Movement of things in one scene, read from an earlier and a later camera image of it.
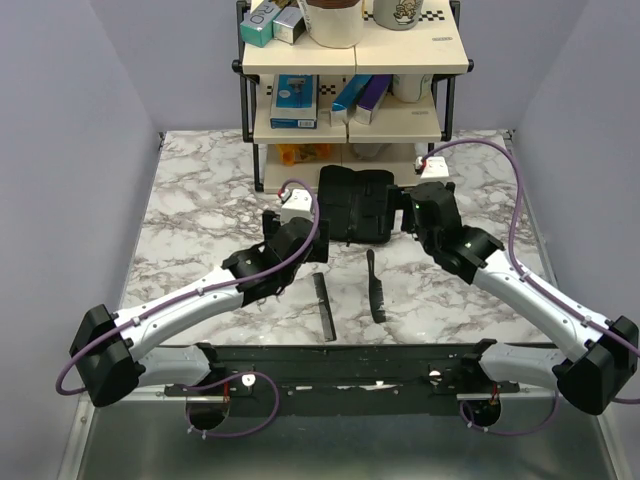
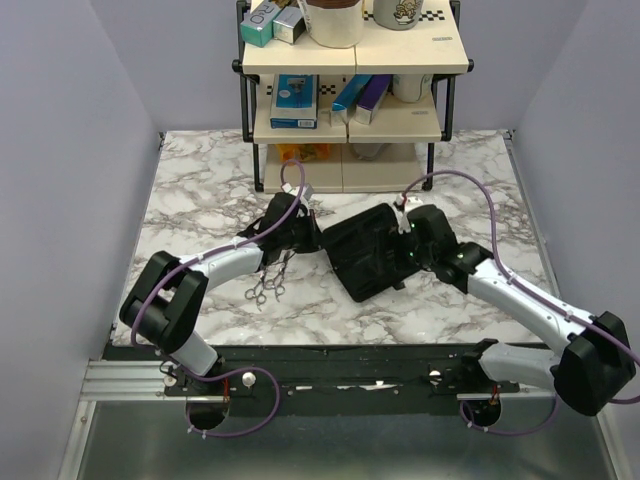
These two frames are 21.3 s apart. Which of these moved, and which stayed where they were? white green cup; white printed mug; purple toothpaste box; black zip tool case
Moved: black zip tool case
Stayed: white printed mug; purple toothpaste box; white green cup
